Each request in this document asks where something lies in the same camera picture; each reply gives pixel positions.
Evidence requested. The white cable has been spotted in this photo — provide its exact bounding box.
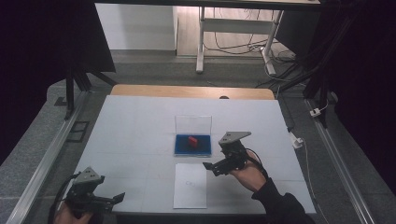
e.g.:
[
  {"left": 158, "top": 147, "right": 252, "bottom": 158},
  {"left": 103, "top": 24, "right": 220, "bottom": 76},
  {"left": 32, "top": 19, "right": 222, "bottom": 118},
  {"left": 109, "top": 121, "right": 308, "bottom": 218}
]
[{"left": 299, "top": 137, "right": 332, "bottom": 224}]

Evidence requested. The person's right hand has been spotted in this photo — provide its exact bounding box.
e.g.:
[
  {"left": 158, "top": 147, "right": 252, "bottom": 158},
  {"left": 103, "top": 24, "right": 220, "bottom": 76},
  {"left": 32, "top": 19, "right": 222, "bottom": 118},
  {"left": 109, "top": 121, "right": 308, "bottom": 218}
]
[{"left": 229, "top": 150, "right": 267, "bottom": 192}]

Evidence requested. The white table cover sheet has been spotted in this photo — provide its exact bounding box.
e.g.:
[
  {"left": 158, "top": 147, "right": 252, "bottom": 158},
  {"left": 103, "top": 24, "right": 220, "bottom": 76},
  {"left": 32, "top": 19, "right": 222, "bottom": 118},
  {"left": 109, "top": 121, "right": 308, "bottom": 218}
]
[{"left": 66, "top": 94, "right": 318, "bottom": 216}]

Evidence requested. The black curtain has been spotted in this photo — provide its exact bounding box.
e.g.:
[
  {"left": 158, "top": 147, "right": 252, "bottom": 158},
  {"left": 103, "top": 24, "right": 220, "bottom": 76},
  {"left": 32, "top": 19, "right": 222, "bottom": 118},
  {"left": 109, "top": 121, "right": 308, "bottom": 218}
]
[
  {"left": 320, "top": 0, "right": 396, "bottom": 195},
  {"left": 0, "top": 0, "right": 117, "bottom": 166}
]

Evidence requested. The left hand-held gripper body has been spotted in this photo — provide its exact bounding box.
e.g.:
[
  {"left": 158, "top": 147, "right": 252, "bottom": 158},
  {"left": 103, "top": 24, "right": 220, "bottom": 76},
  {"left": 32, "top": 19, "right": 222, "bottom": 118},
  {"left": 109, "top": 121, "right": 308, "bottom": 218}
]
[{"left": 64, "top": 166, "right": 117, "bottom": 217}]

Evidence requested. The black metal stand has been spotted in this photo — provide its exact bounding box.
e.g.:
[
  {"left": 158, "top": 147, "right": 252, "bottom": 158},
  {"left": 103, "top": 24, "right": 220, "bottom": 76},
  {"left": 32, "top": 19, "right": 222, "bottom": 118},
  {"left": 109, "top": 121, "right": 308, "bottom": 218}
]
[{"left": 255, "top": 8, "right": 362, "bottom": 129}]

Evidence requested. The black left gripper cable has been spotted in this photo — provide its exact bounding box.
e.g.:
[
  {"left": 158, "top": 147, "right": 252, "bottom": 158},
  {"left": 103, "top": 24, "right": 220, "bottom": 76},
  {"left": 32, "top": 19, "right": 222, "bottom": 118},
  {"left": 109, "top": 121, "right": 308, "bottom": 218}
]
[{"left": 47, "top": 172, "right": 81, "bottom": 224}]

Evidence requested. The person's left hand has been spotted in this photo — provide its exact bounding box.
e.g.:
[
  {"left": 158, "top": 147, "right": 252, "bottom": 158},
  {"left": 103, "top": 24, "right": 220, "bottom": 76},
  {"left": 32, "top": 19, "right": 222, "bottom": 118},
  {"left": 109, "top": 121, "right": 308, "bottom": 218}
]
[{"left": 53, "top": 201, "right": 96, "bottom": 224}]

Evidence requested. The clear ink pad box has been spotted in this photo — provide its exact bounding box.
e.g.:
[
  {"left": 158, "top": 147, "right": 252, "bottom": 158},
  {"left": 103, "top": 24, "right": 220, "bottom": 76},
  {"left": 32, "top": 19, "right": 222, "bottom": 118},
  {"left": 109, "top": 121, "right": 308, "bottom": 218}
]
[{"left": 174, "top": 115, "right": 213, "bottom": 158}]

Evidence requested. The white metal desk frame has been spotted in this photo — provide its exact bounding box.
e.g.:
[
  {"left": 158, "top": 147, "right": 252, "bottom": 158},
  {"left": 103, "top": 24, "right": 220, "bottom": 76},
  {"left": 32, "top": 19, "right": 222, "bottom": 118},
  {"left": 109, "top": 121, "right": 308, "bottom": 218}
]
[{"left": 195, "top": 7, "right": 285, "bottom": 76}]

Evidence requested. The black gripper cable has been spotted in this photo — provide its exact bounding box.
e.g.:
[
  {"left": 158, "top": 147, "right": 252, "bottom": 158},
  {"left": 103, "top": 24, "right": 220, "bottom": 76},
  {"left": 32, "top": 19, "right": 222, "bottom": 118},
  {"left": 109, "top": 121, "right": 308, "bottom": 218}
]
[
  {"left": 245, "top": 147, "right": 270, "bottom": 181},
  {"left": 47, "top": 172, "right": 81, "bottom": 224}
]

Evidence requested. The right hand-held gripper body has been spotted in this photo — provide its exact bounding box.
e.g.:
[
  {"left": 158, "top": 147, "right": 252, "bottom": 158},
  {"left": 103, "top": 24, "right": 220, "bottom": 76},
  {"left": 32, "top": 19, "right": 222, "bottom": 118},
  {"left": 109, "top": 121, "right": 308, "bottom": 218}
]
[{"left": 218, "top": 131, "right": 252, "bottom": 175}]

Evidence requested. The wooden table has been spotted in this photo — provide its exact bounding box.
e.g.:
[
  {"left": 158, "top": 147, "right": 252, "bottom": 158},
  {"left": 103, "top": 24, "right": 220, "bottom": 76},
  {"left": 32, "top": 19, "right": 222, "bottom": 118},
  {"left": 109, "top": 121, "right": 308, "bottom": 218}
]
[{"left": 109, "top": 83, "right": 276, "bottom": 101}]

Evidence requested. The white power adapter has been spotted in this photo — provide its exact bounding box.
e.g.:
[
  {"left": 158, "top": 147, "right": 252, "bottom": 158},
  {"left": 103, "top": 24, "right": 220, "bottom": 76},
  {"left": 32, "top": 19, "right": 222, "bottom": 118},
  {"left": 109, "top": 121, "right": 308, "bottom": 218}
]
[{"left": 290, "top": 132, "right": 304, "bottom": 150}]

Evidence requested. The aluminium rail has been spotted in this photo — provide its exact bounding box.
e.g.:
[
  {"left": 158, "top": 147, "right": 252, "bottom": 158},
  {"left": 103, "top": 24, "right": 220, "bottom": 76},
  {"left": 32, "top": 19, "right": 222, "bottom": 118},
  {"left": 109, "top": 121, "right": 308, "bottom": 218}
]
[
  {"left": 5, "top": 91, "right": 92, "bottom": 224},
  {"left": 304, "top": 98, "right": 378, "bottom": 224}
]

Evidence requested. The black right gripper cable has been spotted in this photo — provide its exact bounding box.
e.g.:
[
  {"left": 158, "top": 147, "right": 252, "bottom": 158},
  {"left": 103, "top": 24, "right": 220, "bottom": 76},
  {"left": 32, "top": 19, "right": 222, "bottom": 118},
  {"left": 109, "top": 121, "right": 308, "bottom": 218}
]
[{"left": 245, "top": 147, "right": 270, "bottom": 181}]

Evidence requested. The black floor bracket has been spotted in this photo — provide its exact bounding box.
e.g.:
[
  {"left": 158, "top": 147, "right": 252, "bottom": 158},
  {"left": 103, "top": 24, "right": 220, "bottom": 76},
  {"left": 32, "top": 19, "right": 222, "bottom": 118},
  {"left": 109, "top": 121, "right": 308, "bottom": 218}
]
[{"left": 65, "top": 120, "right": 91, "bottom": 144}]

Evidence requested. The bundle of black floor cables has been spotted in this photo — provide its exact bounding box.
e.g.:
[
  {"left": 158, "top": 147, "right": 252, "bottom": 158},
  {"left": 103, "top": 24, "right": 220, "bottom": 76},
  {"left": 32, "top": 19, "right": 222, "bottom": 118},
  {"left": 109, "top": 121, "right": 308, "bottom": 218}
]
[{"left": 204, "top": 8, "right": 297, "bottom": 64}]

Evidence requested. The black tripod stand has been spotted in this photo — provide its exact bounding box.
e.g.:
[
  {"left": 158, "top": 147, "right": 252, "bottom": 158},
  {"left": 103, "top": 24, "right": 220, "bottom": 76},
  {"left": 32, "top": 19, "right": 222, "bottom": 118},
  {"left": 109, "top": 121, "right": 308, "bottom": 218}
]
[{"left": 63, "top": 68, "right": 119, "bottom": 121}]

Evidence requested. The white cabinet panel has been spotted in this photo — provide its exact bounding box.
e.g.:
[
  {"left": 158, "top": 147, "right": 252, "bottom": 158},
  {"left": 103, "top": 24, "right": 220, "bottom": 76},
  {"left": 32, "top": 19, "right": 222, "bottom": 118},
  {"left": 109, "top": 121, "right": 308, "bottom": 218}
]
[{"left": 94, "top": 3, "right": 178, "bottom": 51}]

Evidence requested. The white paper sheet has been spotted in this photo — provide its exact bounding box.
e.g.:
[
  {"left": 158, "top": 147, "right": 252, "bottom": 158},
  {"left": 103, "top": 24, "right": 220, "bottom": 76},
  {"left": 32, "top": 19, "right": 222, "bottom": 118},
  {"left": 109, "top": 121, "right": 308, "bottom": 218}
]
[{"left": 173, "top": 162, "right": 208, "bottom": 210}]

